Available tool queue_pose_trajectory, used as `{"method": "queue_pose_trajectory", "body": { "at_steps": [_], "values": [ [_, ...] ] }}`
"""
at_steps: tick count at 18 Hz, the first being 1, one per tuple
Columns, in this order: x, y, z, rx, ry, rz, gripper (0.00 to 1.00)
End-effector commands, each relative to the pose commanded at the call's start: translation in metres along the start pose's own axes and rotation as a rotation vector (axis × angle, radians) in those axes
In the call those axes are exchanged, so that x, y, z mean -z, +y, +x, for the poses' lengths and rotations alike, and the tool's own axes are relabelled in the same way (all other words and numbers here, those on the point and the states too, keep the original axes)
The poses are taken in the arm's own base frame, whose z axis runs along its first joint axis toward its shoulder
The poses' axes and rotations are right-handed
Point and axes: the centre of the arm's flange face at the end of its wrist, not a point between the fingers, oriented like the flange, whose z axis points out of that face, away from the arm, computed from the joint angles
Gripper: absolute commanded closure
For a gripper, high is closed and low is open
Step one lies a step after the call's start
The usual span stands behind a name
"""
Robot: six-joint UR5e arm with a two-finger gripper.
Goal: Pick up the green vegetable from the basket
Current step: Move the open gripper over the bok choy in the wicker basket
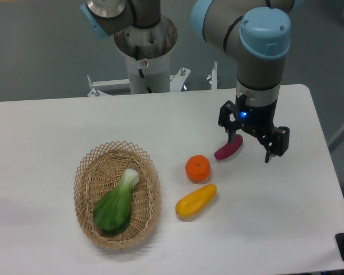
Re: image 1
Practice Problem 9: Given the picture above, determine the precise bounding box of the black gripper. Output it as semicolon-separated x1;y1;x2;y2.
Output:
218;100;290;163

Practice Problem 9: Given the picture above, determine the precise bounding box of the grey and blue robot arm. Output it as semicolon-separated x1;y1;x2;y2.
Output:
80;1;298;160

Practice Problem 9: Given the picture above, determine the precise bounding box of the woven wicker basket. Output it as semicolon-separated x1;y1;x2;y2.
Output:
74;141;161;250

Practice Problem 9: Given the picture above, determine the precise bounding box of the green bok choy vegetable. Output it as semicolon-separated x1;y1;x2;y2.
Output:
93;168;139;235

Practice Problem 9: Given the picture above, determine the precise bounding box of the purple eggplant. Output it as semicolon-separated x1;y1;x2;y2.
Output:
214;134;243;160

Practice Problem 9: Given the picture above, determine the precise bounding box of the orange tangerine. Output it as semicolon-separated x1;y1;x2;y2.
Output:
185;155;211;183

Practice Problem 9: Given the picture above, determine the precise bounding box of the yellow mango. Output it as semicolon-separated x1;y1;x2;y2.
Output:
175;184;217;219

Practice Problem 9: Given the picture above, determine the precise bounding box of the white metal base frame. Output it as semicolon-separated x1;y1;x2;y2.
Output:
86;61;222;97

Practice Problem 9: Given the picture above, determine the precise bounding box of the black cable on pedestal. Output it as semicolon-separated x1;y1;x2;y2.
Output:
134;45;155;94

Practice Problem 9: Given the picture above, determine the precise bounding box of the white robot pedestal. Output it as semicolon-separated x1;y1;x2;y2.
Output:
114;15;178;77

